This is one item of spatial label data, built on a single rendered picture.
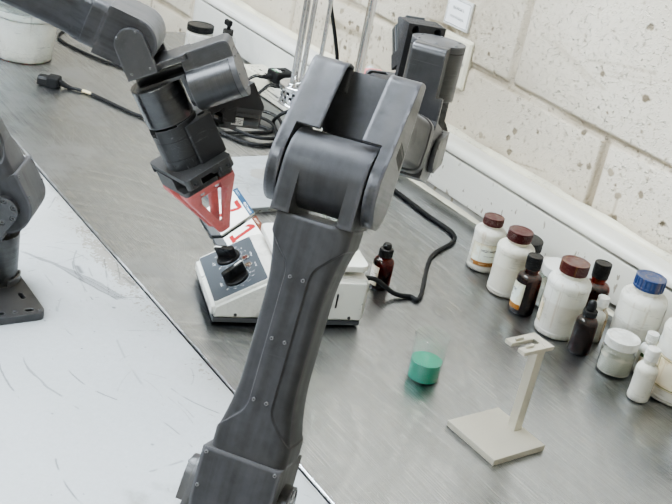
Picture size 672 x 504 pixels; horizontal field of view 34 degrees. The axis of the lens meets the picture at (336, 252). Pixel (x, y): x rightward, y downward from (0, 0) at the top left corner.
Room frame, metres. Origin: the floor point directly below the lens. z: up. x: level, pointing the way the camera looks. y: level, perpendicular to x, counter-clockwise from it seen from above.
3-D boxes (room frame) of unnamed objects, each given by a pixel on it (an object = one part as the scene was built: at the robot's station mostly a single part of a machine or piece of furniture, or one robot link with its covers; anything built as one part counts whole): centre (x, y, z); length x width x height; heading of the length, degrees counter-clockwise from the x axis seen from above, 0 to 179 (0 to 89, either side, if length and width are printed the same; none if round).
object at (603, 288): (1.40, -0.37, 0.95); 0.04 x 0.04 x 0.10
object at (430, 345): (1.15, -0.13, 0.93); 0.04 x 0.04 x 0.06
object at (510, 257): (1.45, -0.25, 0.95); 0.06 x 0.06 x 0.10
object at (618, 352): (1.27, -0.39, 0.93); 0.05 x 0.05 x 0.05
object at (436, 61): (1.08, -0.05, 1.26); 0.12 x 0.09 x 0.12; 167
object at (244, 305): (1.27, 0.05, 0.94); 0.22 x 0.13 x 0.08; 111
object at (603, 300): (1.35, -0.37, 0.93); 0.03 x 0.03 x 0.07
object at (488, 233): (1.52, -0.22, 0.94); 0.05 x 0.05 x 0.09
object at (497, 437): (1.05, -0.22, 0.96); 0.08 x 0.08 x 0.13; 40
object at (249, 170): (1.68, 0.12, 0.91); 0.30 x 0.20 x 0.01; 128
